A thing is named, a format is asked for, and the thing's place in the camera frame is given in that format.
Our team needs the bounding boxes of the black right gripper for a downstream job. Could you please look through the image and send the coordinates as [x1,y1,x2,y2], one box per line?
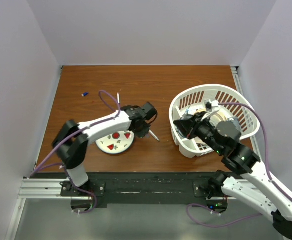
[173,110,223,154]

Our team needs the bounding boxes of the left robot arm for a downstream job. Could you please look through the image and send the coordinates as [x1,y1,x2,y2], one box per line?
[52,102,158,196]

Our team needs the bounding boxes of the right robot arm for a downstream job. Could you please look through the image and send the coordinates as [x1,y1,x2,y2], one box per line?
[173,112,292,240]

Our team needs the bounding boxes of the green-end white pen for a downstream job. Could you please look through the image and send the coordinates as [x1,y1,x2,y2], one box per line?
[149,130,160,142]

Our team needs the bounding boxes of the plain white blue-end pen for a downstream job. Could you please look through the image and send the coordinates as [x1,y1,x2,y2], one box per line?
[117,93,120,105]

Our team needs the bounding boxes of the watermelon pattern plate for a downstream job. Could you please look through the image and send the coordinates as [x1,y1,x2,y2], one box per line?
[95,131,134,155]

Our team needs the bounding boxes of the beige stacked plates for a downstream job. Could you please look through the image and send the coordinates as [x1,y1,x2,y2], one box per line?
[197,104,230,128]

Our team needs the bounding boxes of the grey cup in basket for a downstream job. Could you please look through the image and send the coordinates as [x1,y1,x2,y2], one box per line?
[227,117,241,131]

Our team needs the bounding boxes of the white plastic basket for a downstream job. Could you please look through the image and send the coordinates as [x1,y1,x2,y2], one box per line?
[168,84,260,158]

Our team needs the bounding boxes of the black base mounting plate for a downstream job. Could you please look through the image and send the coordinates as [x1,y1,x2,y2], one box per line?
[54,171,238,210]

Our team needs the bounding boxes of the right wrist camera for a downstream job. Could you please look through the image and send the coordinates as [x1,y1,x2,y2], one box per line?
[204,99,220,113]

